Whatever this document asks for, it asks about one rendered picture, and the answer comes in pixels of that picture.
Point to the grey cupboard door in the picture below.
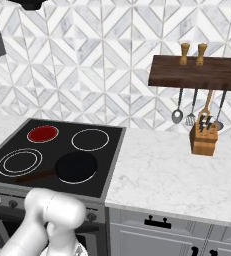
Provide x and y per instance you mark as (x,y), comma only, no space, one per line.
(147,243)
(228,250)

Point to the dark wooden wall shelf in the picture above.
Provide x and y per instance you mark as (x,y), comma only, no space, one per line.
(193,75)

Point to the hanging wooden spatula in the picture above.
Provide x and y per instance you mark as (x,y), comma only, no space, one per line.
(206,108)

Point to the wooden salt shaker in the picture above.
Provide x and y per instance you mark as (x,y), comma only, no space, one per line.
(184,53)

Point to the black hood underside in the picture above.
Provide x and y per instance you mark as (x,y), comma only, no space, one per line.
(28,3)

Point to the black glass-top stove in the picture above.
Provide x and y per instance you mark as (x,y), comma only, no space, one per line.
(53,146)

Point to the hanging metal slotted spatula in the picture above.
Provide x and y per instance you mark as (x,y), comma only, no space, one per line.
(191,119)

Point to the dark stove knob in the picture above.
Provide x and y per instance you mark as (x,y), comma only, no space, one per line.
(91,217)
(13,204)

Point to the hanging metal spoon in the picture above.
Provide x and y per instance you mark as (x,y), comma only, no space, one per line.
(177,116)

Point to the hanging metal ladle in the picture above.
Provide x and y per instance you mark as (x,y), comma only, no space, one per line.
(219,124)

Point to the wooden pepper shaker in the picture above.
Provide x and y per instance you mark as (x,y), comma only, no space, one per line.
(201,53)

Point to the wooden knife block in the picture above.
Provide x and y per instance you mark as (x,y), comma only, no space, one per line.
(203,140)

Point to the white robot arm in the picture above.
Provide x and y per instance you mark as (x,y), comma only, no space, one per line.
(58,213)

